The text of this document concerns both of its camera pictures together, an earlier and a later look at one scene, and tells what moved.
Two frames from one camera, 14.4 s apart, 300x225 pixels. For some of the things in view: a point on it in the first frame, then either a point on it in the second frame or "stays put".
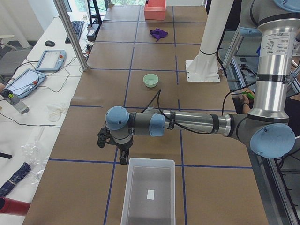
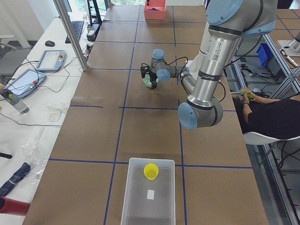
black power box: [92, 35] stays put
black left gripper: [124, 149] -> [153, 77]
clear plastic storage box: [149, 194] stays put
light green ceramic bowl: [150, 80] stays put
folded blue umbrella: [15, 179] stays put
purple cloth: [158, 33] -> [153, 9]
